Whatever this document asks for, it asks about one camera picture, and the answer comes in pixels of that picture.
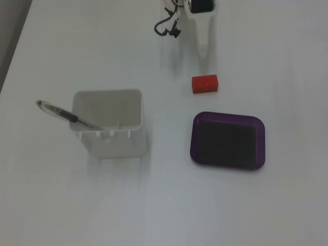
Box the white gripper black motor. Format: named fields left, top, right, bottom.
left=184, top=0, right=219, bottom=66

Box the red cube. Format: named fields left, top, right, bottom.
left=191, top=74, right=219, bottom=95

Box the purple metal tray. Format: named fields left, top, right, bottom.
left=190, top=111, right=266, bottom=171

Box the black tray pad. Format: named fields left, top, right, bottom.
left=199, top=120, right=257, bottom=166

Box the white pen holder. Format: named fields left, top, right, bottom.
left=69, top=89, right=148, bottom=159

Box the black pen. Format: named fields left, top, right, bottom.
left=35, top=99, right=105, bottom=131

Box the black cable with connector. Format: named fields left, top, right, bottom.
left=153, top=7, right=181, bottom=39

